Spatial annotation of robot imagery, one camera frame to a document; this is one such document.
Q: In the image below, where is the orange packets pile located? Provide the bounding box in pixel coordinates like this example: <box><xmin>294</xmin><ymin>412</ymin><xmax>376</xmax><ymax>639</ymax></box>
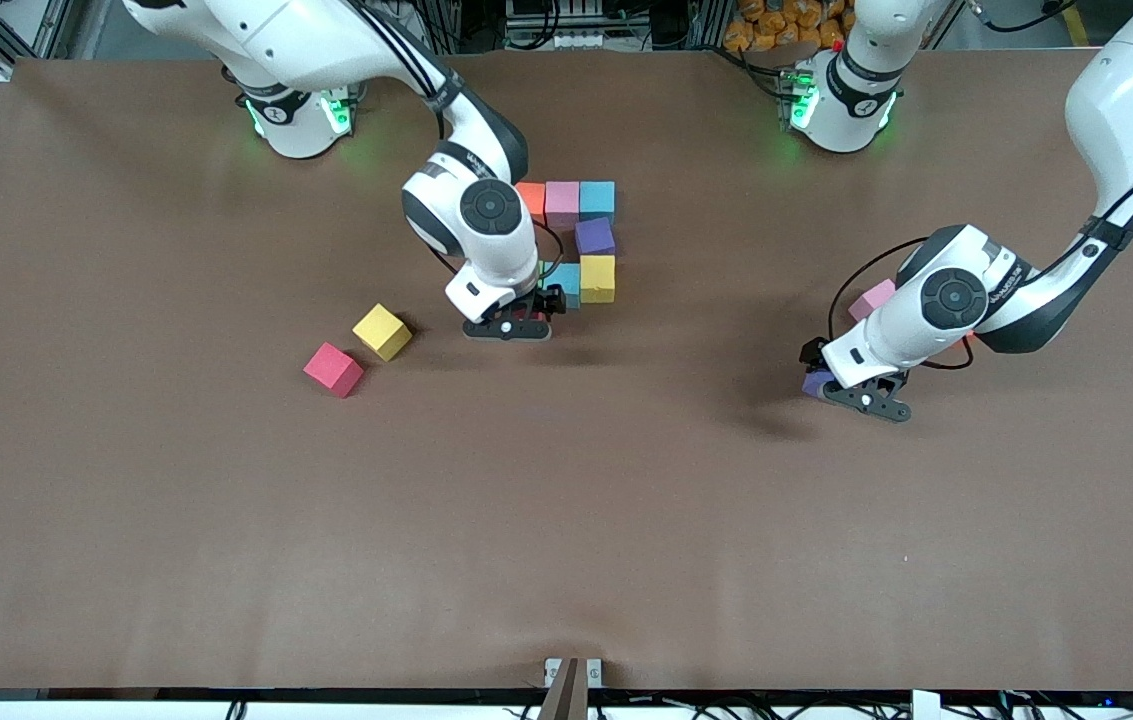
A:
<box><xmin>721</xmin><ymin>0</ymin><xmax>845</xmax><ymax>53</ymax></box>

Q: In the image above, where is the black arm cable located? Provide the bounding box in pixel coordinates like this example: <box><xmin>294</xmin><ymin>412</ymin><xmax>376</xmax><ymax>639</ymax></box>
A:
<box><xmin>826</xmin><ymin>236</ymin><xmax>977</xmax><ymax>373</ymax></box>
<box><xmin>532</xmin><ymin>220</ymin><xmax>567</xmax><ymax>291</ymax></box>

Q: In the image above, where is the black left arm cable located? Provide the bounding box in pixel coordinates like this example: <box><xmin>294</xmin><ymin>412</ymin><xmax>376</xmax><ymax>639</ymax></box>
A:
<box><xmin>826</xmin><ymin>236</ymin><xmax>977</xmax><ymax>373</ymax></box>

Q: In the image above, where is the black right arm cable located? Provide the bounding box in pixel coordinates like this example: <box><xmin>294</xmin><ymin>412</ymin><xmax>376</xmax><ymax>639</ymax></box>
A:
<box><xmin>532</xmin><ymin>220</ymin><xmax>567</xmax><ymax>291</ymax></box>

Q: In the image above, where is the cyan foam cube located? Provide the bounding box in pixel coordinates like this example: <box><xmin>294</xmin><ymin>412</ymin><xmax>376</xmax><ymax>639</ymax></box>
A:
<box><xmin>579</xmin><ymin>180</ymin><xmax>617</xmax><ymax>223</ymax></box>
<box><xmin>544</xmin><ymin>262</ymin><xmax>582</xmax><ymax>311</ymax></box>

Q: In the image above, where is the yellow foam cube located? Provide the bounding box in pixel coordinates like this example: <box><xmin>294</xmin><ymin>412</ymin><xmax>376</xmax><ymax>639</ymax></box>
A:
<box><xmin>352</xmin><ymin>303</ymin><xmax>414</xmax><ymax>363</ymax></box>
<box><xmin>579</xmin><ymin>254</ymin><xmax>618</xmax><ymax>305</ymax></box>

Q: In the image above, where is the pink foam cube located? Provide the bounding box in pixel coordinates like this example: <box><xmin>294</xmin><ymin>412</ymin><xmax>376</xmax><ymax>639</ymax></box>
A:
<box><xmin>847</xmin><ymin>278</ymin><xmax>898</xmax><ymax>324</ymax></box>
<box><xmin>544</xmin><ymin>180</ymin><xmax>582</xmax><ymax>229</ymax></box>

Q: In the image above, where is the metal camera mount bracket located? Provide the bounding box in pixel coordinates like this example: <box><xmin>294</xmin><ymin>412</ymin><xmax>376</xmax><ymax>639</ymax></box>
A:
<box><xmin>543</xmin><ymin>656</ymin><xmax>604</xmax><ymax>720</ymax></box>

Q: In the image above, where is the grey electronics box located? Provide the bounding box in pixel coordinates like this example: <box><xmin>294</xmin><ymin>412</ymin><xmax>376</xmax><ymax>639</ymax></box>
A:
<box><xmin>504</xmin><ymin>0</ymin><xmax>609</xmax><ymax>51</ymax></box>

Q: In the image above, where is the white power strip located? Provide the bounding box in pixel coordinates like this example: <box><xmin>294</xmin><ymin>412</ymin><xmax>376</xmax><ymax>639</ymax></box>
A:
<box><xmin>311</xmin><ymin>0</ymin><xmax>427</xmax><ymax>58</ymax></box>

